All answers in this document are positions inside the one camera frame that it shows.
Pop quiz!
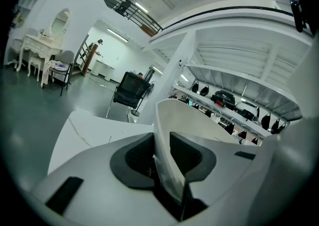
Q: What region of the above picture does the black floor fan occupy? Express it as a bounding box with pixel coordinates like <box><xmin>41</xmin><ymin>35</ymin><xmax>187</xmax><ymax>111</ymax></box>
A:
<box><xmin>130</xmin><ymin>79</ymin><xmax>158</xmax><ymax>117</ymax></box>

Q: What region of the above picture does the black balcony railing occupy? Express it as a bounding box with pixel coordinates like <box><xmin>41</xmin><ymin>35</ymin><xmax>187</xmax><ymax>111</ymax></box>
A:
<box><xmin>94</xmin><ymin>0</ymin><xmax>164</xmax><ymax>37</ymax></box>

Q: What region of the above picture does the black office chair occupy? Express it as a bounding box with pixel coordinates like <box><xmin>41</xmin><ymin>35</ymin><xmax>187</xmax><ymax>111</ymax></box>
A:
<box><xmin>106</xmin><ymin>71</ymin><xmax>153</xmax><ymax>119</ymax></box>

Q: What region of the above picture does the white curved counter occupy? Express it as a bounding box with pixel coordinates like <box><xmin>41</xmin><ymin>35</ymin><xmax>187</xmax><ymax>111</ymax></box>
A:
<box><xmin>90</xmin><ymin>58</ymin><xmax>117</xmax><ymax>81</ymax></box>

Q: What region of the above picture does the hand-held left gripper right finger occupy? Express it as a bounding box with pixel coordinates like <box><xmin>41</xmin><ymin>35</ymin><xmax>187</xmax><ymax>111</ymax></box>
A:
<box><xmin>169</xmin><ymin>131</ymin><xmax>217</xmax><ymax>221</ymax></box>

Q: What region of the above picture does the group of black hanging bags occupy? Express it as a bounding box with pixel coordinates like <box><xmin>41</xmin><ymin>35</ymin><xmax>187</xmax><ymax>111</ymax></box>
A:
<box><xmin>190</xmin><ymin>81</ymin><xmax>287</xmax><ymax>146</ymax></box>

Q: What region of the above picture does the black helmet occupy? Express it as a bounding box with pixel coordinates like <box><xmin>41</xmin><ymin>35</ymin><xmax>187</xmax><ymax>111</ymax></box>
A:
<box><xmin>210</xmin><ymin>89</ymin><xmax>237</xmax><ymax>110</ymax></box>

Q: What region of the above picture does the black hanging item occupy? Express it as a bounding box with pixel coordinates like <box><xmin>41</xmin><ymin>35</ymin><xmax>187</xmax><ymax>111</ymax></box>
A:
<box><xmin>115</xmin><ymin>0</ymin><xmax>132</xmax><ymax>17</ymax></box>

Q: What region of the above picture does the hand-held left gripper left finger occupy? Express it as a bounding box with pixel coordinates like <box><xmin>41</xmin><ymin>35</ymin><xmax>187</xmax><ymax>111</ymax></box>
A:
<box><xmin>110</xmin><ymin>132</ymin><xmax>157</xmax><ymax>191</ymax></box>

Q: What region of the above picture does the white stool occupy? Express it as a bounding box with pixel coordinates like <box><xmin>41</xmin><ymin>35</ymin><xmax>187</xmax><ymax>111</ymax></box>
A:
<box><xmin>26</xmin><ymin>55</ymin><xmax>52</xmax><ymax>81</ymax></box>

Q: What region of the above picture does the brown wooden post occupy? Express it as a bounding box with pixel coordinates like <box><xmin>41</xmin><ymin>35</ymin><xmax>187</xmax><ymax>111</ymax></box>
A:
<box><xmin>81</xmin><ymin>44</ymin><xmax>99</xmax><ymax>76</ymax></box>

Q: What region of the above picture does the beige frying pan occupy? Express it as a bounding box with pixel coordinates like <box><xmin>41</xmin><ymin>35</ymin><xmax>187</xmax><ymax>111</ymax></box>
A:
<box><xmin>152</xmin><ymin>98</ymin><xmax>263</xmax><ymax>205</ymax></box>

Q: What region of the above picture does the white helmet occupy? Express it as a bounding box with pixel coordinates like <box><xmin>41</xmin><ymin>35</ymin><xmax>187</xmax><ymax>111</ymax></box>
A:
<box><xmin>235</xmin><ymin>101</ymin><xmax>260</xmax><ymax>123</ymax></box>

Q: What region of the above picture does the black head-mounted camera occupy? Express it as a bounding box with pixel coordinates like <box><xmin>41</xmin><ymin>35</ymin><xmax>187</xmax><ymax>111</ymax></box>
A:
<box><xmin>290</xmin><ymin>0</ymin><xmax>315</xmax><ymax>36</ymax></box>

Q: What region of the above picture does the white dressing table oval mirror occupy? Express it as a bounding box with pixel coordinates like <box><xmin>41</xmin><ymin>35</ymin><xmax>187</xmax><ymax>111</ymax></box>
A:
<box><xmin>18</xmin><ymin>7</ymin><xmax>71</xmax><ymax>77</ymax></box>

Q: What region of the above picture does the black stair railing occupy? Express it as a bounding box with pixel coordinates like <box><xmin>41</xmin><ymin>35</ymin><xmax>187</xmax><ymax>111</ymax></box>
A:
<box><xmin>74</xmin><ymin>34</ymin><xmax>91</xmax><ymax>71</ymax></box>

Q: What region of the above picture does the white shelving rack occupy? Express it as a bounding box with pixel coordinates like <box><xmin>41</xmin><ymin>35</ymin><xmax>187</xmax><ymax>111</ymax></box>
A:
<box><xmin>149</xmin><ymin>25</ymin><xmax>314</xmax><ymax>146</ymax></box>

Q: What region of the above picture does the grey chair black frame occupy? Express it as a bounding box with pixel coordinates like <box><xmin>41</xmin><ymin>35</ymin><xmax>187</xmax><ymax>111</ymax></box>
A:
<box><xmin>41</xmin><ymin>49</ymin><xmax>75</xmax><ymax>97</ymax></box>

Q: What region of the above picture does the pale clothing bundle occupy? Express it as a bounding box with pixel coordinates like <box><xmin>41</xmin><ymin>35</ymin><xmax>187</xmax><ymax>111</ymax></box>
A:
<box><xmin>41</xmin><ymin>59</ymin><xmax>68</xmax><ymax>87</ymax></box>

